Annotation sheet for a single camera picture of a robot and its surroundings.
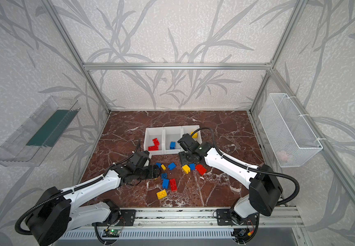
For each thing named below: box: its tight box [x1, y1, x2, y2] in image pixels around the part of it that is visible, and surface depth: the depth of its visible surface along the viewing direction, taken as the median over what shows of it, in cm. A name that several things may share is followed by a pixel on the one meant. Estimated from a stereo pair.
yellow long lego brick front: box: [156, 189, 168, 200], surface depth 82 cm
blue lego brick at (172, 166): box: [167, 161, 177, 171], surface depth 92 cm
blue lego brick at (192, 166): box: [188, 162, 196, 171], surface depth 91 cm
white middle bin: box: [163, 126, 185, 155], surface depth 101 cm
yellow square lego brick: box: [182, 164, 191, 174], surface depth 90 cm
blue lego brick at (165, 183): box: [162, 178, 170, 190], surface depth 84 cm
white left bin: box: [143, 126, 165, 156], surface depth 102 cm
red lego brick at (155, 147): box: [147, 143, 161, 152], surface depth 98 cm
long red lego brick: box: [169, 178, 178, 193], surface depth 84 cm
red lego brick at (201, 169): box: [195, 164, 207, 176], surface depth 91 cm
